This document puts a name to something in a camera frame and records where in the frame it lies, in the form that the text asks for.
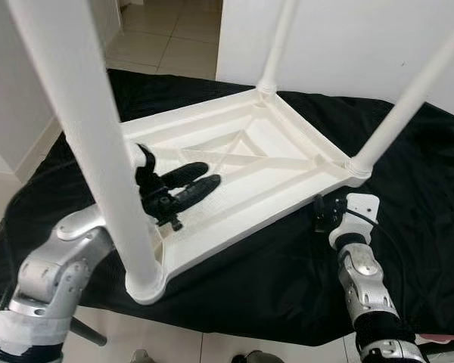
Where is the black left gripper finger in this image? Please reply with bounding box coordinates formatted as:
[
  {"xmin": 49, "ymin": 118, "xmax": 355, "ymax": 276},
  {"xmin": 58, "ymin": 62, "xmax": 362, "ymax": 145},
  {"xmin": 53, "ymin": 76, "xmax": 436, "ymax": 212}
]
[
  {"xmin": 170, "ymin": 174, "xmax": 222, "ymax": 206},
  {"xmin": 160, "ymin": 162, "xmax": 210, "ymax": 188}
]

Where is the white plastic table leg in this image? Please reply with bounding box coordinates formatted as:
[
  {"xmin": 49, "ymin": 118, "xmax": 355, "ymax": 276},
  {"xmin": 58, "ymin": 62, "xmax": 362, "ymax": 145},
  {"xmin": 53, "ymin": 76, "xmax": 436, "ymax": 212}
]
[
  {"xmin": 6, "ymin": 0, "xmax": 169, "ymax": 306},
  {"xmin": 347, "ymin": 23, "xmax": 454, "ymax": 181},
  {"xmin": 256, "ymin": 0, "xmax": 300, "ymax": 95}
]

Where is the black table cloth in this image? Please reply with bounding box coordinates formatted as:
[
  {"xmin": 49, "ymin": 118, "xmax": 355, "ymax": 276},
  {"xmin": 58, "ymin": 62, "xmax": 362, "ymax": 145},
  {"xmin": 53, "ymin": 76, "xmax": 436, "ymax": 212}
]
[{"xmin": 0, "ymin": 68, "xmax": 454, "ymax": 347}]

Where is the black metal table leg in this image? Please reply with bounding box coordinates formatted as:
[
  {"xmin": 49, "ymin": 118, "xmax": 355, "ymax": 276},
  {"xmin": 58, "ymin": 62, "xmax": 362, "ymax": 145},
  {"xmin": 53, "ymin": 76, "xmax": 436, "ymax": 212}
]
[
  {"xmin": 424, "ymin": 342, "xmax": 454, "ymax": 358},
  {"xmin": 70, "ymin": 318, "xmax": 108, "ymax": 347}
]

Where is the robot right leg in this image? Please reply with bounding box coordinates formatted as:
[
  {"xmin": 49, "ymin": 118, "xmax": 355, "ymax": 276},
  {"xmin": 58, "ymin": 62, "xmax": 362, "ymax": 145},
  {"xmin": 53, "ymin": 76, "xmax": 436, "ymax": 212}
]
[{"xmin": 231, "ymin": 350, "xmax": 269, "ymax": 363}]

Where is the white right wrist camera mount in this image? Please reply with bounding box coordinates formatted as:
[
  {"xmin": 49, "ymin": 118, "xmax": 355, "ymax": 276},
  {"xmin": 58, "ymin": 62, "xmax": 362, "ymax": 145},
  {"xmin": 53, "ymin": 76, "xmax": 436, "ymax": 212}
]
[{"xmin": 329, "ymin": 194, "xmax": 381, "ymax": 249}]

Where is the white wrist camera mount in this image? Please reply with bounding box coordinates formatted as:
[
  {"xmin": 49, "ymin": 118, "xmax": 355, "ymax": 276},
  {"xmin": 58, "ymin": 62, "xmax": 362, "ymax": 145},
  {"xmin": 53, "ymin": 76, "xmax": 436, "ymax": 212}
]
[
  {"xmin": 329, "ymin": 194, "xmax": 381, "ymax": 249},
  {"xmin": 129, "ymin": 144, "xmax": 157, "ymax": 172}
]

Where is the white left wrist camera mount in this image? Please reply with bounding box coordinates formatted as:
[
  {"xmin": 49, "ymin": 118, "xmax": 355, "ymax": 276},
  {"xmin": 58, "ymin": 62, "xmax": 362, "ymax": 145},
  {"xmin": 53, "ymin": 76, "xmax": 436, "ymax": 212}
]
[{"xmin": 129, "ymin": 144, "xmax": 157, "ymax": 172}]

